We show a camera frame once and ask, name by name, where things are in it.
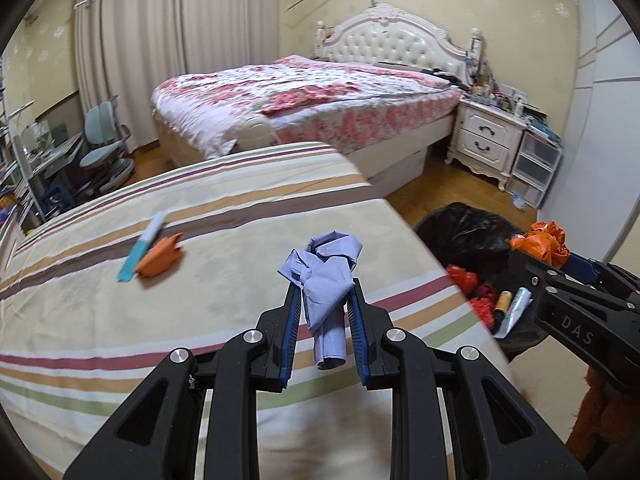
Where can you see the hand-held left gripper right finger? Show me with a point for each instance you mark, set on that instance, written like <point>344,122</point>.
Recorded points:
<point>357,332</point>

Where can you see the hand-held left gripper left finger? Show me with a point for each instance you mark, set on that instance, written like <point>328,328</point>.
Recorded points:
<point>292,332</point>

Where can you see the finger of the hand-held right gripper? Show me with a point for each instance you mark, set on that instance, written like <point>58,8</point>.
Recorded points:
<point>582,264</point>
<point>530,270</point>

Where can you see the orange plastic bag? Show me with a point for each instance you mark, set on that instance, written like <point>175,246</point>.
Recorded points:
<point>542,242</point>

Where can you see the amber bottle black cap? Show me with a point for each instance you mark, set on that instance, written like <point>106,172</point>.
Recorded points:
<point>502,302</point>

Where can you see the dark red satin ribbon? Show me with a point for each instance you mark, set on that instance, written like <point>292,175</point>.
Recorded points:
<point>484,291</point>

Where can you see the lavender cloth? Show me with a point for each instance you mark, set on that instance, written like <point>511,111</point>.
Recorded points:
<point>325,280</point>

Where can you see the red plastic bag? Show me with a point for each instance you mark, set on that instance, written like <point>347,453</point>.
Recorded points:
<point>462,279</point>

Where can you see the trash bin with black bag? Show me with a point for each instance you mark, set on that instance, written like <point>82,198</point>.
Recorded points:
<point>465,230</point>

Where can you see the plastic drawer unit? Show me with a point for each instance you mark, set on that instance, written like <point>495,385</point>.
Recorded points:
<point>535,160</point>

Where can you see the white nightstand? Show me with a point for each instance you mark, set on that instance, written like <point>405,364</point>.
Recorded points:
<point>482,135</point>

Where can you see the orange folded paper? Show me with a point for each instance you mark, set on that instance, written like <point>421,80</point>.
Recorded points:
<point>160,260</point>

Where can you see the white wardrobe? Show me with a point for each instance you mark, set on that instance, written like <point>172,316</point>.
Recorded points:
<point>600,110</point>

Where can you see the striped bed sheet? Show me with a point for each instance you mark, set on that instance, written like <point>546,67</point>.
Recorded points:
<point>200,200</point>

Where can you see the teal and white stick packet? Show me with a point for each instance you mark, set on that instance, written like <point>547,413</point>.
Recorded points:
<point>142,247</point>

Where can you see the nightstand clutter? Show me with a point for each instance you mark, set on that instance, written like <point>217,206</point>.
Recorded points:
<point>492,87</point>

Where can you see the floral quilt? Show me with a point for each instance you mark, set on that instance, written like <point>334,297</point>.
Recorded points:
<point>300,90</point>

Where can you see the white tufted headboard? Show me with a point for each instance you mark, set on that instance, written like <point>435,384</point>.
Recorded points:
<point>395,45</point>

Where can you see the blue plastic stool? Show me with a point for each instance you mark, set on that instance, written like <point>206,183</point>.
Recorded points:
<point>57,202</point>

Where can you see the blue grey desk chair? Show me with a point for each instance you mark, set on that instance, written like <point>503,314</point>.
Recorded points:
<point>100,120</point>

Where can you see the study desk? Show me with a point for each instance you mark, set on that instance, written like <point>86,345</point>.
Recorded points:
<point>55,152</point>

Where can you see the beige curtain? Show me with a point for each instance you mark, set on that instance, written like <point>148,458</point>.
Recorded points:
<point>175,35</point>

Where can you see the cluttered desk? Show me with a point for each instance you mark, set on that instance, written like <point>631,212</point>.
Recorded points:
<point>10,160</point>

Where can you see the white bed frame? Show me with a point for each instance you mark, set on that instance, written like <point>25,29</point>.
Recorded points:
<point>395,170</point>

